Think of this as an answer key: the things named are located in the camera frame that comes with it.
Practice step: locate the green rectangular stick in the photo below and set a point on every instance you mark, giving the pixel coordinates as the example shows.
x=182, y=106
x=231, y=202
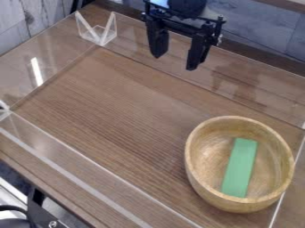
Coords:
x=240, y=168

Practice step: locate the clear acrylic enclosure wall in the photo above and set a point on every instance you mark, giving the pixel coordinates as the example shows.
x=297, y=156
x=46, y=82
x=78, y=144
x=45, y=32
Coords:
x=90, y=190

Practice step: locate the clear acrylic corner bracket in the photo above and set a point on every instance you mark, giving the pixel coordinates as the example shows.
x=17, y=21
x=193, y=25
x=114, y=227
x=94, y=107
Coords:
x=98, y=34

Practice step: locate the black table leg bracket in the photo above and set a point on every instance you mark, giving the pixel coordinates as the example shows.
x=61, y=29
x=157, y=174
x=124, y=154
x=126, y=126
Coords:
x=47, y=213

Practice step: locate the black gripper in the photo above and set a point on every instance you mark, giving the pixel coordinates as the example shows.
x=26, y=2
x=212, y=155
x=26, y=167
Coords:
x=182, y=14

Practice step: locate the wooden bowl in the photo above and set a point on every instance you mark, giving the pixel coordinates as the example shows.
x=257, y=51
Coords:
x=208, y=151

